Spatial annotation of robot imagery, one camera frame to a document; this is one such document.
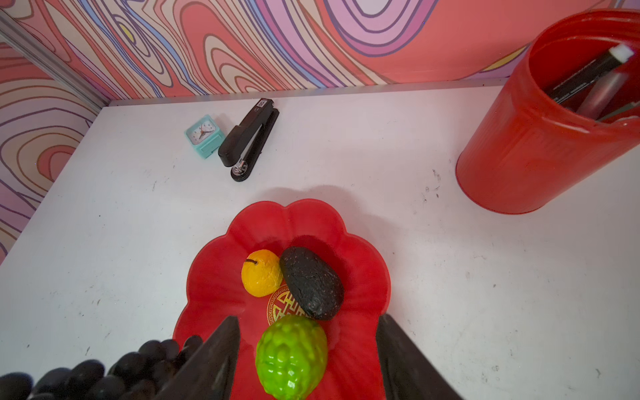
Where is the dark fake avocado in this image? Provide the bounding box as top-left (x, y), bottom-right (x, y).
top-left (279, 247), bottom-right (345, 321)

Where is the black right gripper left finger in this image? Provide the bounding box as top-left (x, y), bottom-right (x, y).
top-left (155, 317), bottom-right (241, 400)

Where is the mint green small clock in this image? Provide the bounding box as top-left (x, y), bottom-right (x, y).
top-left (185, 115), bottom-right (225, 159)

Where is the black stapler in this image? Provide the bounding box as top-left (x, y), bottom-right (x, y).
top-left (218, 98), bottom-right (279, 182)

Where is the black marker pen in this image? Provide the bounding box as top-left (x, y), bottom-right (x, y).
top-left (545, 43), bottom-right (636, 104)

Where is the green fake custard apple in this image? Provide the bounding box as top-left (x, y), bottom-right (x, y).
top-left (255, 314), bottom-right (328, 399)

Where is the red flower-shaped fruit bowl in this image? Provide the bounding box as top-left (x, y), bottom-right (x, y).
top-left (173, 198), bottom-right (392, 399)

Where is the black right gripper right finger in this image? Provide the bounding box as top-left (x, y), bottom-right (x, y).
top-left (376, 313), bottom-right (462, 400)

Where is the black fake grape bunch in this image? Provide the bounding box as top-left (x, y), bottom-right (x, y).
top-left (1, 335), bottom-right (203, 399)

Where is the yellow fake lemon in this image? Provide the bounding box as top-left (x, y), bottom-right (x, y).
top-left (241, 249), bottom-right (283, 298)

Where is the red cylindrical pen holder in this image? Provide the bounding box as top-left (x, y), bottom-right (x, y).
top-left (455, 8), bottom-right (639, 214)

